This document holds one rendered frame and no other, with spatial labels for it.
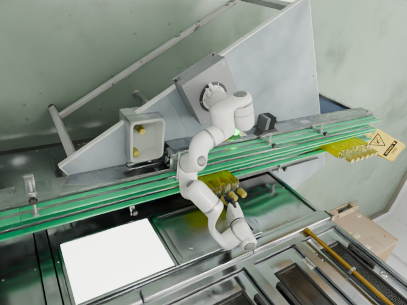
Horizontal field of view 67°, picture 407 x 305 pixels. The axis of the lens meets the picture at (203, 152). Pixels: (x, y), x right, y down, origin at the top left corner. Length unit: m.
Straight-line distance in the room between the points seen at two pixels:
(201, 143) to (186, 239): 0.52
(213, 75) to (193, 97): 0.14
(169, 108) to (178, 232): 0.62
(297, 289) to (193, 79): 1.05
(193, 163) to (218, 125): 0.19
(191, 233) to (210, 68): 0.80
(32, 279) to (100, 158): 0.58
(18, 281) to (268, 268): 1.05
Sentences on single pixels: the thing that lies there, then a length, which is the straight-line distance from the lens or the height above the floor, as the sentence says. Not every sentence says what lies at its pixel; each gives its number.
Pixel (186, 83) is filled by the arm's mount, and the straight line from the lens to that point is 1.46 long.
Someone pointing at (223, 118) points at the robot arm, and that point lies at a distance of 1.21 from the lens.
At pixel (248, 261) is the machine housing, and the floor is 1.42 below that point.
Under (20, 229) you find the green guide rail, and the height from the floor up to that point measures 0.93.
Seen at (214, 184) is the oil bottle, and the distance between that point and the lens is 1.59.
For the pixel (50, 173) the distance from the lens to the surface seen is 1.99.
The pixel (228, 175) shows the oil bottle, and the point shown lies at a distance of 1.67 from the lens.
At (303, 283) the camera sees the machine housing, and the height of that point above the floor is 1.61.
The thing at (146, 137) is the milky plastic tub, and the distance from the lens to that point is 1.58.
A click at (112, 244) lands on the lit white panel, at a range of 1.47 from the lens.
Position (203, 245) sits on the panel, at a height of 1.26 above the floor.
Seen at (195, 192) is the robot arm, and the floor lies 1.28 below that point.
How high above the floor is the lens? 2.04
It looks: 44 degrees down
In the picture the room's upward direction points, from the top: 134 degrees clockwise
